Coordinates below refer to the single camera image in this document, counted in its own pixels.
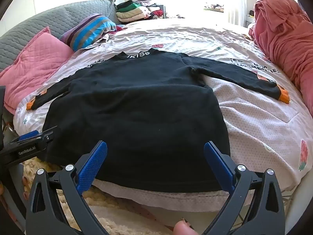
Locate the pile of folded clothes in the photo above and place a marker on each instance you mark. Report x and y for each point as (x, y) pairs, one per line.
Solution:
(137, 11)

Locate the white nightstand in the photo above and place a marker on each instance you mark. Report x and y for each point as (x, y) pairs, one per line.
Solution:
(250, 20)

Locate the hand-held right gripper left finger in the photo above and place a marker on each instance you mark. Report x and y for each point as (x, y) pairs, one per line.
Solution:
(94, 166)

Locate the pink quilted pillow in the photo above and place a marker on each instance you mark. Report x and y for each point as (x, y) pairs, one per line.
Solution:
(31, 63)

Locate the black sweater with orange cuffs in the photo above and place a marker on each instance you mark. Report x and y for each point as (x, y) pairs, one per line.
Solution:
(137, 107)

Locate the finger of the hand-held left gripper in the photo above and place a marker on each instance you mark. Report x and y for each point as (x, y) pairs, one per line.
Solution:
(30, 135)

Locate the striped pillow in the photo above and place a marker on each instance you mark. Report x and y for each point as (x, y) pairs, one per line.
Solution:
(90, 29)

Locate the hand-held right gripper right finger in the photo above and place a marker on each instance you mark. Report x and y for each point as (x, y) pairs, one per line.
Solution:
(217, 161)

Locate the pink printed blanket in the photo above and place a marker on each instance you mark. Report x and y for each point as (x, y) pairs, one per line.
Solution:
(256, 127)

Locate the pink blanket bundle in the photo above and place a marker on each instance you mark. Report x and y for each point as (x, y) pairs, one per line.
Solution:
(286, 34)

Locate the person's right hand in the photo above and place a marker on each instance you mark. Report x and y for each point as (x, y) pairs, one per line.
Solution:
(184, 229)

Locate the cream fluffy rug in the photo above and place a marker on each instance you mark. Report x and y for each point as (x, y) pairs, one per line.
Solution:
(117, 222)

